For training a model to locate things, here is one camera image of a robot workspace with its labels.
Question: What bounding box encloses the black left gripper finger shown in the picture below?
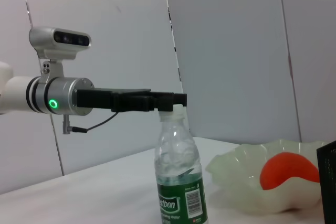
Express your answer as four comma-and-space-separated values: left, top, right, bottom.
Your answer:
150, 92, 188, 108

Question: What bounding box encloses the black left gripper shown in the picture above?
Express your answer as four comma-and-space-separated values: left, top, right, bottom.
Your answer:
76, 88, 176, 112

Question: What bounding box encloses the clear green-label water bottle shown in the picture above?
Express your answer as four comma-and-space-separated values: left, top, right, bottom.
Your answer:
154, 104, 209, 224

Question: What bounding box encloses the orange fruit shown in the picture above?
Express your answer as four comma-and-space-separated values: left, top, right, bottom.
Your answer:
259, 152, 321, 191

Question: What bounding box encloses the translucent wavy fruit plate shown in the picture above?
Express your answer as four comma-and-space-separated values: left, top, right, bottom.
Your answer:
205, 138, 329, 215

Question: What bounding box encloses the black mesh pen holder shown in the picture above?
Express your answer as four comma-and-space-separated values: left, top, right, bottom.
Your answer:
316, 141, 336, 224

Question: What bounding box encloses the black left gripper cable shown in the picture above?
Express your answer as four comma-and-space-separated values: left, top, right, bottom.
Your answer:
62, 111, 119, 135

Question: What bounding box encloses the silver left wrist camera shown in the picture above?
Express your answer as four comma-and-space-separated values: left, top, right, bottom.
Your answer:
28, 26, 92, 78

